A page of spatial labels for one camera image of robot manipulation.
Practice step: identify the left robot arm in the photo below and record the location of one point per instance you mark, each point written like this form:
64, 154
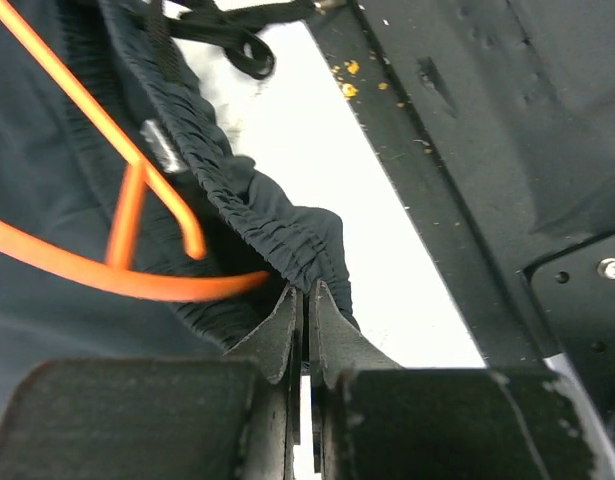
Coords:
413, 395

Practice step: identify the dark navy shorts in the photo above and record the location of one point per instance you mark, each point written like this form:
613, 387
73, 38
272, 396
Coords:
128, 224

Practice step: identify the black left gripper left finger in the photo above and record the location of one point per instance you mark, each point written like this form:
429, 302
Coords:
272, 427

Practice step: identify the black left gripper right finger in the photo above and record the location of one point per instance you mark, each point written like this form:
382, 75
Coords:
335, 346

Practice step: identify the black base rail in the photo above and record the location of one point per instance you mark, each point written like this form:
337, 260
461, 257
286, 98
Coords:
497, 118

